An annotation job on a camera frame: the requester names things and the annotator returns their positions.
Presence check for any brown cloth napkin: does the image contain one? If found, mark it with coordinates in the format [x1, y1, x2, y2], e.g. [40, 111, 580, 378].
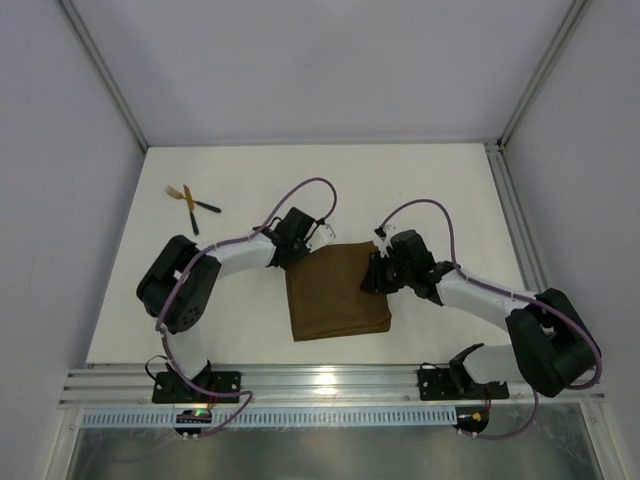
[285, 241, 392, 342]

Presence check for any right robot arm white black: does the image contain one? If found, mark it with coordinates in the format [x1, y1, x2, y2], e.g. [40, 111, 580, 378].
[360, 227, 602, 398]

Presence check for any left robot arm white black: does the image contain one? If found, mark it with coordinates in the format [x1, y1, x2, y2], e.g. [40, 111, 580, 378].
[136, 207, 335, 381]

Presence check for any right black controller board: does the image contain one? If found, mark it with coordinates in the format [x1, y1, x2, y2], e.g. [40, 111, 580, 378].
[453, 408, 490, 439]

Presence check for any black controller board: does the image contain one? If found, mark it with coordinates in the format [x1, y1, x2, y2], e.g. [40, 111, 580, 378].
[174, 408, 212, 439]
[453, 408, 490, 439]

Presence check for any left black controller board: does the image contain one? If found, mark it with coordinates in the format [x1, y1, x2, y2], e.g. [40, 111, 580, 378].
[174, 408, 212, 439]

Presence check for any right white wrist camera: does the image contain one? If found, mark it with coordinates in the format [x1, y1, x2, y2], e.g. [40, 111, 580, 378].
[373, 225, 396, 258]

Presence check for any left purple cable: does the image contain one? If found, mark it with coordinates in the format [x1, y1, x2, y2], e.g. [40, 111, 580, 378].
[154, 177, 337, 441]

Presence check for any purple cable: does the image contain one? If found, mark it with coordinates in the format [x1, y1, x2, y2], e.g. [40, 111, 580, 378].
[154, 177, 337, 441]
[374, 198, 602, 441]

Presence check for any gold knife green handle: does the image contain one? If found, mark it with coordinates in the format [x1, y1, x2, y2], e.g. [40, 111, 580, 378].
[183, 184, 200, 236]

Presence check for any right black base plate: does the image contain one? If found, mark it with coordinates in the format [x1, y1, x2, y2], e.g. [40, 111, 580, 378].
[416, 363, 510, 401]

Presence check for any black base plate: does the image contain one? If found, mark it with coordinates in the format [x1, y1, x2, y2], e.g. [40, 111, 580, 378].
[416, 363, 510, 401]
[152, 366, 242, 404]

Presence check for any gold fork green handle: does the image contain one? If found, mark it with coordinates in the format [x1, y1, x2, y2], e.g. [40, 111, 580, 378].
[164, 186, 222, 214]

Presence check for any right aluminium rail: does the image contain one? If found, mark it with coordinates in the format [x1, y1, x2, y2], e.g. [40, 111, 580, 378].
[484, 141, 551, 292]

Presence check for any aluminium rail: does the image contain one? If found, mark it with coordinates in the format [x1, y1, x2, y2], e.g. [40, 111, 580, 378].
[484, 141, 551, 292]
[57, 363, 606, 407]

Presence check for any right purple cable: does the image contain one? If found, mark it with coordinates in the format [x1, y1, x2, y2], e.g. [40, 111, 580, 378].
[374, 198, 602, 441]

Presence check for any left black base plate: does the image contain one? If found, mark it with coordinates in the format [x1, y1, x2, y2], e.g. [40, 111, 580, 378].
[152, 366, 242, 404]

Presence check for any grey slotted cable duct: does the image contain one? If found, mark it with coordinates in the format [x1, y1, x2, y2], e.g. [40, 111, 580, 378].
[81, 405, 456, 429]

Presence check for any front aluminium rail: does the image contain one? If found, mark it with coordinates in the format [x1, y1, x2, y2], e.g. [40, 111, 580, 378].
[57, 363, 606, 407]

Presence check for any left aluminium frame post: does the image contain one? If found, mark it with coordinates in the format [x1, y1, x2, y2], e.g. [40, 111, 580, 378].
[54, 0, 150, 153]

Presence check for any aluminium frame post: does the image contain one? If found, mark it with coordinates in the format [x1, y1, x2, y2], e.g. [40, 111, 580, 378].
[497, 0, 592, 151]
[54, 0, 150, 153]

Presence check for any right aluminium frame post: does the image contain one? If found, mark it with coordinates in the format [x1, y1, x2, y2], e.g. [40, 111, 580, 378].
[497, 0, 592, 151]

